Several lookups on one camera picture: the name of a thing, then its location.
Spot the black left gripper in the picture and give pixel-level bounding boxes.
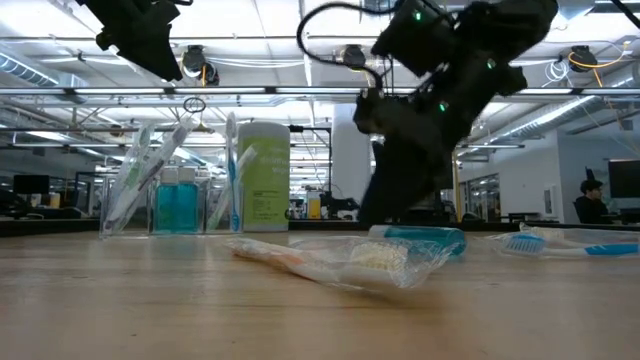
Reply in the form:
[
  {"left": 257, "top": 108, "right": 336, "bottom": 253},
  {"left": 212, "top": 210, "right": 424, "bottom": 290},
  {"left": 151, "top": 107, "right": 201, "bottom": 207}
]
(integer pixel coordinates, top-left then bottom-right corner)
[{"left": 79, "top": 0, "right": 184, "bottom": 83}]

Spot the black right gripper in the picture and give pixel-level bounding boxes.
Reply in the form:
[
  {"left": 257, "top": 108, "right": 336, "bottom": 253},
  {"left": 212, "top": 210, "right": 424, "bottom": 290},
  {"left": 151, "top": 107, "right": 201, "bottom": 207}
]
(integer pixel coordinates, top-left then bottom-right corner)
[{"left": 353, "top": 67, "right": 529, "bottom": 225}]

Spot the purple white toothbrush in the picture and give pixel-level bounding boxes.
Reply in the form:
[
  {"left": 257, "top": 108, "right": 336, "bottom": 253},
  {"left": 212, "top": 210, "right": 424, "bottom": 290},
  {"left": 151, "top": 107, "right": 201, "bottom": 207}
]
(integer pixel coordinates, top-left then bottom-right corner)
[{"left": 102, "top": 115, "right": 200, "bottom": 235}]

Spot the clear acrylic organizer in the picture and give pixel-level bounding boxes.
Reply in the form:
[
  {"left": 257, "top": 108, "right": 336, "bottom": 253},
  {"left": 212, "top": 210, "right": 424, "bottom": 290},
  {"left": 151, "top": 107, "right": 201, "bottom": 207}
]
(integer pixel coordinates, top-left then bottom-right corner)
[{"left": 98, "top": 172, "right": 247, "bottom": 237}]

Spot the white building column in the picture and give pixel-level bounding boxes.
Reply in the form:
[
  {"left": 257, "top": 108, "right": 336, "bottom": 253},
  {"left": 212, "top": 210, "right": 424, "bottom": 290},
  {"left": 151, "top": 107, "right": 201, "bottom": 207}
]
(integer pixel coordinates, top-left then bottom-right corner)
[{"left": 332, "top": 102, "right": 374, "bottom": 221}]

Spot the green disinfecting wipes canister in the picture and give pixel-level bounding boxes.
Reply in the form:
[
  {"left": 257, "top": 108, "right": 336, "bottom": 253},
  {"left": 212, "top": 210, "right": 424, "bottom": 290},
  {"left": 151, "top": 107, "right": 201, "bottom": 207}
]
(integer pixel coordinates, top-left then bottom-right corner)
[{"left": 237, "top": 122, "right": 292, "bottom": 233}]

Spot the black desk monitor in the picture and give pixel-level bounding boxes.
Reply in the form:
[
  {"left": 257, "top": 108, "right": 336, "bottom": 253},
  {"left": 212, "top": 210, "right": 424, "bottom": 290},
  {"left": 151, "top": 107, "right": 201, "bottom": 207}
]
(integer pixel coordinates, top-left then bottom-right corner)
[
  {"left": 607, "top": 159, "right": 640, "bottom": 200},
  {"left": 13, "top": 174, "right": 50, "bottom": 196}
]

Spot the seated person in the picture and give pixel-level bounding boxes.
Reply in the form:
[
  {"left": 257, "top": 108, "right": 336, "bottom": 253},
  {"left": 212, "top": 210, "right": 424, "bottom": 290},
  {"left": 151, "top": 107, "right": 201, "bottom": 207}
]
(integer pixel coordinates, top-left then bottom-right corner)
[{"left": 573, "top": 178, "right": 614, "bottom": 225}]

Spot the black ceiling cable reel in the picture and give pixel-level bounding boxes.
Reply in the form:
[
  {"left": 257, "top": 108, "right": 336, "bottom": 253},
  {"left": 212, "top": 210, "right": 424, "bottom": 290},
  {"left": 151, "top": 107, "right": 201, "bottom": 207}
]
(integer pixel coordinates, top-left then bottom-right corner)
[
  {"left": 568, "top": 44, "right": 600, "bottom": 75},
  {"left": 182, "top": 44, "right": 221, "bottom": 87},
  {"left": 341, "top": 44, "right": 369, "bottom": 72}
]

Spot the black hanging cable ring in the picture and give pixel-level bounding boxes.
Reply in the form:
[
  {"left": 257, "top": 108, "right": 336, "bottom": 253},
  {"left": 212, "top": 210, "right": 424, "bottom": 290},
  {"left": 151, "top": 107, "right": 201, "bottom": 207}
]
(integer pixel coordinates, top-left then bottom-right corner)
[{"left": 182, "top": 96, "right": 208, "bottom": 115}]

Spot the black camera rig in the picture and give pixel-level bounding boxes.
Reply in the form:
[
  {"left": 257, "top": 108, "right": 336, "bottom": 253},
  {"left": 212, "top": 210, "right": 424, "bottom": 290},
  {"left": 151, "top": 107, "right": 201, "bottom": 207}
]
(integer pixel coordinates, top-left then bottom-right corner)
[{"left": 319, "top": 192, "right": 359, "bottom": 222}]

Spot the overhead aluminium frame rail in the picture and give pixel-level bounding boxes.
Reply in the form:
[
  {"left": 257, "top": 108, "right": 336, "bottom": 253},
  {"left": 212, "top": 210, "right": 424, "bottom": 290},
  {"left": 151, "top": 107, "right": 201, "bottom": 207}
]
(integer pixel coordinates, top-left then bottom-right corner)
[{"left": 0, "top": 86, "right": 640, "bottom": 97}]

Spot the black table frame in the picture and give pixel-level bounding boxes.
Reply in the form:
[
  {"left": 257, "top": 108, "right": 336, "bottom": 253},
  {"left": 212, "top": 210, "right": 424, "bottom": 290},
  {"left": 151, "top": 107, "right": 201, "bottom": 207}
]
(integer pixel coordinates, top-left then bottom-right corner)
[{"left": 0, "top": 217, "right": 640, "bottom": 232}]

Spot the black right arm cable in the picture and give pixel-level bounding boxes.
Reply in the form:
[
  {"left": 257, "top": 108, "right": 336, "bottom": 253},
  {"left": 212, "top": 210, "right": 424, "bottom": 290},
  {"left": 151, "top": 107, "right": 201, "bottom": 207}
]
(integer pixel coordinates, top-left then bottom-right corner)
[{"left": 296, "top": 1, "right": 387, "bottom": 97}]

